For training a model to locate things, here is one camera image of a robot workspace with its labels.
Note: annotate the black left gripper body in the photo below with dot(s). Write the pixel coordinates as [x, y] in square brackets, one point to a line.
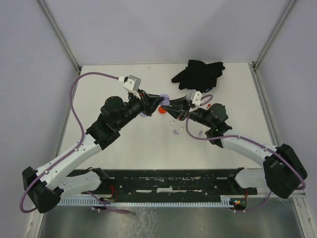
[146, 107]

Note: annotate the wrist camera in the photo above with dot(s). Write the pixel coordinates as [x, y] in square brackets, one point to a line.
[194, 98]
[131, 84]

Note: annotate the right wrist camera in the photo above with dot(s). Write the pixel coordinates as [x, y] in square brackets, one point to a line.
[194, 98]

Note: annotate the aluminium frame rail left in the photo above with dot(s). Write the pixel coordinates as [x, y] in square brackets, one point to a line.
[44, 6]

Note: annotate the orange round charging case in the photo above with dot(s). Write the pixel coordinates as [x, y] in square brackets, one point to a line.
[161, 110]

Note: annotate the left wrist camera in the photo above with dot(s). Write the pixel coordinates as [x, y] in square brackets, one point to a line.
[131, 84]

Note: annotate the black cloth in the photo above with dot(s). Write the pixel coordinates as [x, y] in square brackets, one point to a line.
[199, 76]

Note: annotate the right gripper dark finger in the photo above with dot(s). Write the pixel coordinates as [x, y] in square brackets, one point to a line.
[175, 112]
[178, 102]

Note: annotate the aluminium frame rail right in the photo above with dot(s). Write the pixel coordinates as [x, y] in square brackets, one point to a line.
[281, 20]

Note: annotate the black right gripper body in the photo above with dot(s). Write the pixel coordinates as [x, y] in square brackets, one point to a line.
[185, 109]

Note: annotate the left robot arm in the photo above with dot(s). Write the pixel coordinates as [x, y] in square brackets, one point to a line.
[47, 185]

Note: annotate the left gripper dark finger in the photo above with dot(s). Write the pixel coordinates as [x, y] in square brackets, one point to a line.
[154, 103]
[148, 96]

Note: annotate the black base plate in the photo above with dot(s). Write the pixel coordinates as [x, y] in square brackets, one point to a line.
[172, 186]

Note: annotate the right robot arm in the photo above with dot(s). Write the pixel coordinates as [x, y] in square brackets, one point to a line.
[283, 170]

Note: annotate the aluminium frame rail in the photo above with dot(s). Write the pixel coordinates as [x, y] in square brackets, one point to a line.
[44, 6]
[281, 20]

